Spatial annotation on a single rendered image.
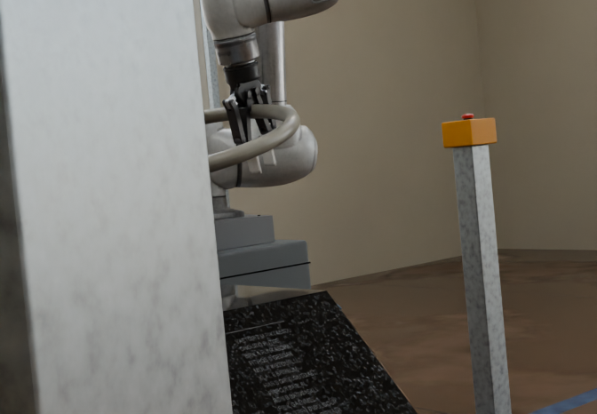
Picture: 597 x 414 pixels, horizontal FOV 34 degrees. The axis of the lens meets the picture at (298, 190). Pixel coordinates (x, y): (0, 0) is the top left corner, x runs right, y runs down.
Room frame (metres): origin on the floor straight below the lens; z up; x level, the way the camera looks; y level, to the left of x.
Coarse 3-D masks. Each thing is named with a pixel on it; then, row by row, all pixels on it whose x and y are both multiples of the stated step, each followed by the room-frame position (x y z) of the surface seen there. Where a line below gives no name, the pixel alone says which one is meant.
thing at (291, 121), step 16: (208, 112) 2.14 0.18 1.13; (224, 112) 2.13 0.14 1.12; (256, 112) 2.08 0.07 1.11; (272, 112) 2.03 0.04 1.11; (288, 112) 1.95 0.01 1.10; (288, 128) 1.83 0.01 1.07; (256, 144) 1.76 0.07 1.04; (272, 144) 1.78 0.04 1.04; (224, 160) 1.72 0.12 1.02; (240, 160) 1.74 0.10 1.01
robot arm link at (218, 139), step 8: (208, 128) 2.51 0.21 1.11; (216, 128) 2.52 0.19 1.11; (224, 128) 2.55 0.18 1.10; (208, 136) 2.50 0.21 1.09; (216, 136) 2.51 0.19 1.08; (224, 136) 2.52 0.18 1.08; (232, 136) 2.53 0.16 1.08; (208, 144) 2.50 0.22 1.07; (216, 144) 2.50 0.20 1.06; (224, 144) 2.51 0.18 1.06; (232, 144) 2.52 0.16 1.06; (208, 152) 2.50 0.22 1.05; (216, 152) 2.50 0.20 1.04; (232, 168) 2.51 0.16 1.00; (216, 176) 2.50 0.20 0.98; (224, 176) 2.51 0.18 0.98; (232, 176) 2.52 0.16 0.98; (216, 184) 2.51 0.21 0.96; (224, 184) 2.52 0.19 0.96; (232, 184) 2.54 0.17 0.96; (216, 192) 2.52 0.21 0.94; (224, 192) 2.55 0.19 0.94
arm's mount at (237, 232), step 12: (252, 216) 2.56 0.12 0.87; (264, 216) 2.54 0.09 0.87; (216, 228) 2.45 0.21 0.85; (228, 228) 2.47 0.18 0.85; (240, 228) 2.49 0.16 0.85; (252, 228) 2.52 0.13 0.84; (264, 228) 2.54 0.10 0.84; (216, 240) 2.44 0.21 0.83; (228, 240) 2.47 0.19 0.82; (240, 240) 2.49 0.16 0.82; (252, 240) 2.51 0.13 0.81; (264, 240) 2.54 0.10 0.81
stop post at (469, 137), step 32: (448, 128) 3.06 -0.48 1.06; (480, 128) 3.02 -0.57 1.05; (480, 160) 3.04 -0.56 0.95; (480, 192) 3.03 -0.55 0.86; (480, 224) 3.02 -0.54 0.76; (480, 256) 3.02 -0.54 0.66; (480, 288) 3.03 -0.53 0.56; (480, 320) 3.04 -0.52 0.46; (480, 352) 3.05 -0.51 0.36; (480, 384) 3.06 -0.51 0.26
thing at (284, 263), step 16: (288, 240) 2.57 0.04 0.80; (224, 256) 2.38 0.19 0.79; (240, 256) 2.40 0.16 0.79; (256, 256) 2.43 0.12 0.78; (272, 256) 2.47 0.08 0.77; (288, 256) 2.50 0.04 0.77; (304, 256) 2.53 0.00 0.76; (224, 272) 2.37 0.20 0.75; (240, 272) 2.40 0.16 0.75; (256, 272) 2.43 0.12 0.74; (272, 272) 2.46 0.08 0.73; (288, 272) 2.49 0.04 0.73; (304, 272) 2.53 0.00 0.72; (304, 288) 2.52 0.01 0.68
